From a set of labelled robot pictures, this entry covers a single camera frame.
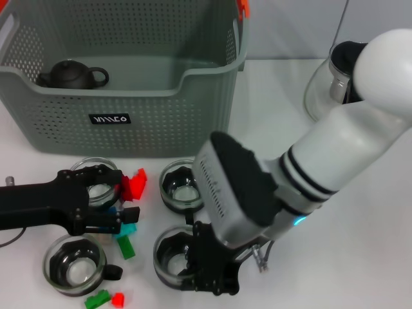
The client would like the bright red toy brick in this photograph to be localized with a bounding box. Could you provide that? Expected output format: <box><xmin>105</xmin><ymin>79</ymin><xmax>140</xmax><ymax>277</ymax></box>
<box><xmin>127</xmin><ymin>167</ymin><xmax>148</xmax><ymax>202</ymax></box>

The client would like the right gripper cable plug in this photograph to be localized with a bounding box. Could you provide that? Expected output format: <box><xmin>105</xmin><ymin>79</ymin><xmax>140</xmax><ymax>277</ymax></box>
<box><xmin>251</xmin><ymin>239</ymin><xmax>276</xmax><ymax>274</ymax></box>

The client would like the dark red toy brick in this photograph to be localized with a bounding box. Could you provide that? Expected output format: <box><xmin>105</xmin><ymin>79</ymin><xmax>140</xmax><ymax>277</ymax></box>
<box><xmin>119</xmin><ymin>175</ymin><xmax>131</xmax><ymax>202</ymax></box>

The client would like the dark clay teapot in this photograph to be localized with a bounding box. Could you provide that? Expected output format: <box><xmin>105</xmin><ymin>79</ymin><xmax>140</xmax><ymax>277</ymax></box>
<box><xmin>35</xmin><ymin>59</ymin><xmax>110</xmax><ymax>90</ymax></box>

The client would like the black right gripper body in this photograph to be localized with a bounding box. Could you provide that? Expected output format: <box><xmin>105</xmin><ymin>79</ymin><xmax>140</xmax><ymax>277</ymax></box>
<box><xmin>201</xmin><ymin>224</ymin><xmax>242</xmax><ymax>285</ymax></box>

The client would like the blue toy brick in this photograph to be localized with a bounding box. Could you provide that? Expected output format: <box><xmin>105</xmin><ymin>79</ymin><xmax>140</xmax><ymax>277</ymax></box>
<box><xmin>96</xmin><ymin>205</ymin><xmax>123</xmax><ymax>234</ymax></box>

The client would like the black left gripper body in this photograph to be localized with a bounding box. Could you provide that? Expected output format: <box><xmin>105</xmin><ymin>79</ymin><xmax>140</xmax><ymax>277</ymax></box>
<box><xmin>0</xmin><ymin>170</ymin><xmax>91</xmax><ymax>236</ymax></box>

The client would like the grey perforated storage bin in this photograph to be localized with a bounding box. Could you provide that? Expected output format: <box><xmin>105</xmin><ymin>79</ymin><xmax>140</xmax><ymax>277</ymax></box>
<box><xmin>0</xmin><ymin>0</ymin><xmax>251</xmax><ymax>159</ymax></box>

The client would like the glass teacup black sleeve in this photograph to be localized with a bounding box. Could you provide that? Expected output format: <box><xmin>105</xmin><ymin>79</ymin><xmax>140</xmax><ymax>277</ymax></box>
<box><xmin>43</xmin><ymin>234</ymin><xmax>124</xmax><ymax>297</ymax></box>
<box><xmin>153</xmin><ymin>224</ymin><xmax>200</xmax><ymax>287</ymax></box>
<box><xmin>159</xmin><ymin>160</ymin><xmax>209</xmax><ymax>228</ymax></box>
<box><xmin>69</xmin><ymin>156</ymin><xmax>120</xmax><ymax>213</ymax></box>

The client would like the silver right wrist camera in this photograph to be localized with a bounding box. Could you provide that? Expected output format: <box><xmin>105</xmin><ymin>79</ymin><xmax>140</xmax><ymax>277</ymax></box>
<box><xmin>192</xmin><ymin>130</ymin><xmax>281</xmax><ymax>250</ymax></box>

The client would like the teal square toy brick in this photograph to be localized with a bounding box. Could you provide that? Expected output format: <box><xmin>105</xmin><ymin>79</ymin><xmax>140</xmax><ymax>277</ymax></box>
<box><xmin>120</xmin><ymin>221</ymin><xmax>138</xmax><ymax>239</ymax></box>

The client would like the glass pitcher black handle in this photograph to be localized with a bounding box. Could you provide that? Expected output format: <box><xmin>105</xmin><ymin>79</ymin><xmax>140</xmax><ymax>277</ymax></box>
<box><xmin>303</xmin><ymin>41</ymin><xmax>370</xmax><ymax>123</ymax></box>

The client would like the long green toy brick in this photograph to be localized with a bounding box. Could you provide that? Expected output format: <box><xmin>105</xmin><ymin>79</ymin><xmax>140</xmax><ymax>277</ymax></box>
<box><xmin>115</xmin><ymin>234</ymin><xmax>136</xmax><ymax>261</ymax></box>

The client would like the small green toy brick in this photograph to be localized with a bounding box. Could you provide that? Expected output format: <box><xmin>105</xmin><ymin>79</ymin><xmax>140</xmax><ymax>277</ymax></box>
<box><xmin>84</xmin><ymin>289</ymin><xmax>110</xmax><ymax>309</ymax></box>

